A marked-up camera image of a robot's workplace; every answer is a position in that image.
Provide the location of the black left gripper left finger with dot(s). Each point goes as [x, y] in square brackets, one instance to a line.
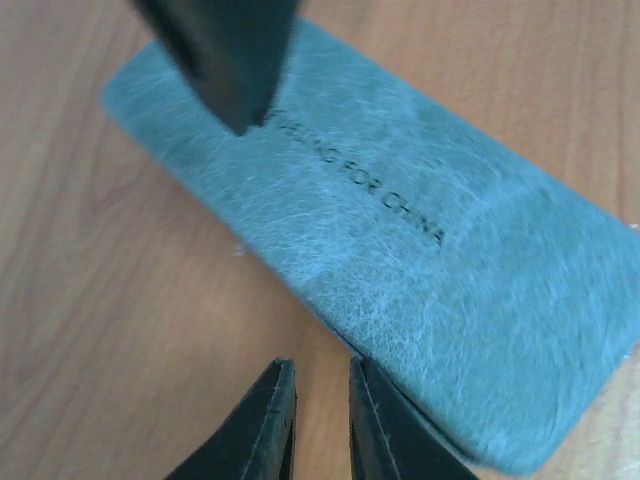
[257, 439]

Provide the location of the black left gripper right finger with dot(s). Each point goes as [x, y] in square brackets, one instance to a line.
[386, 439]

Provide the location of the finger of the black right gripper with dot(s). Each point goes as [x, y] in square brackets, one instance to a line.
[231, 52]

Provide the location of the teal glasses case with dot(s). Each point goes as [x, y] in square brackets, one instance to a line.
[497, 299]

